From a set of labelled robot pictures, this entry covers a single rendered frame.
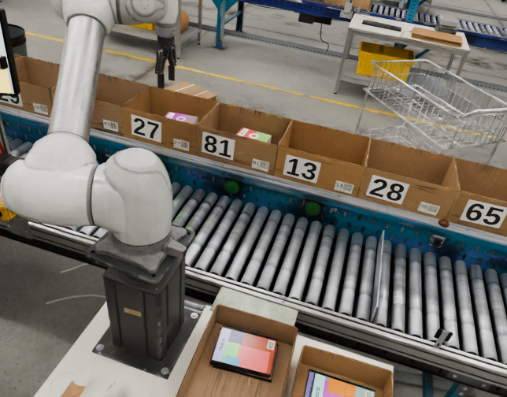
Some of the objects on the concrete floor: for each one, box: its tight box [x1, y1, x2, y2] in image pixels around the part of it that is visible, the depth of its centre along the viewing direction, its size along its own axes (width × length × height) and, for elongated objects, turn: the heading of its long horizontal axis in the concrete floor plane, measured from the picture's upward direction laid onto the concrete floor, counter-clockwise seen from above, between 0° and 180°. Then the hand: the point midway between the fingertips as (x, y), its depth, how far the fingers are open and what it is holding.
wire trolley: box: [354, 59, 507, 165], centre depth 334 cm, size 107×56×103 cm, turn 13°
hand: (166, 79), depth 201 cm, fingers open, 10 cm apart
